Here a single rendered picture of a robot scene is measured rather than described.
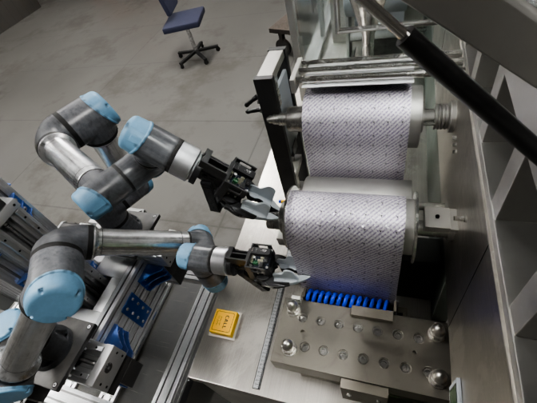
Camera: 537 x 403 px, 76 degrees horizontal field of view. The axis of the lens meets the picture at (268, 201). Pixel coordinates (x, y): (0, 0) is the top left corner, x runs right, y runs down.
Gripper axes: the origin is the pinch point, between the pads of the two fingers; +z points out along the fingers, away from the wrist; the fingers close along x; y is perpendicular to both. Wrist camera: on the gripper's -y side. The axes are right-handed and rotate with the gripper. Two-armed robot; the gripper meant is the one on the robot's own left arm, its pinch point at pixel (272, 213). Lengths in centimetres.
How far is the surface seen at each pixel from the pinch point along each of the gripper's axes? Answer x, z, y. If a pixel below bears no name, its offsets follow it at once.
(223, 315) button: -13.4, 7.3, -39.0
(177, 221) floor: 79, -13, -177
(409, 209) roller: 0.9, 19.5, 21.1
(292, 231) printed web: -4.8, 3.9, 4.2
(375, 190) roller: 11.7, 18.8, 11.1
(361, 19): 69, 3, 17
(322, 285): -5.4, 21.8, -10.4
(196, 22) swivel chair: 311, -93, -180
